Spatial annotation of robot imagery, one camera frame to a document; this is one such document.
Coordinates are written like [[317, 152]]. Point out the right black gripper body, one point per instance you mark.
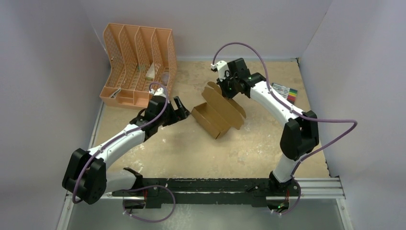
[[226, 86]]

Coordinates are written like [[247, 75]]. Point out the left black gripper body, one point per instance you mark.
[[168, 117]]

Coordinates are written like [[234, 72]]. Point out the brown cardboard box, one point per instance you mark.
[[218, 114]]

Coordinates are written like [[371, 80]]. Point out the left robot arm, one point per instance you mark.
[[86, 176]]

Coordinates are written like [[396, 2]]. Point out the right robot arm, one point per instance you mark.
[[300, 131]]

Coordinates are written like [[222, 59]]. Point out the small grey object in organizer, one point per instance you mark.
[[165, 78]]

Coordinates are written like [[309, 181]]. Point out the white card in organizer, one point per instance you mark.
[[150, 74]]

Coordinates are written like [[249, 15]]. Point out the pack of coloured markers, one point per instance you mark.
[[287, 93]]

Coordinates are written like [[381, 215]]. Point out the orange plastic file organizer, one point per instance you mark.
[[131, 49]]

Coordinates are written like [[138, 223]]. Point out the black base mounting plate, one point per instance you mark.
[[256, 192]]

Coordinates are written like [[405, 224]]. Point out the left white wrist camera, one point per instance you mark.
[[158, 92]]

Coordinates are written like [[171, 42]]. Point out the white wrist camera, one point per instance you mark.
[[221, 67], [158, 92]]

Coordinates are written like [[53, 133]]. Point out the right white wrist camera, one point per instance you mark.
[[221, 67]]

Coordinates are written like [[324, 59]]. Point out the aluminium rail frame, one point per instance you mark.
[[317, 188]]

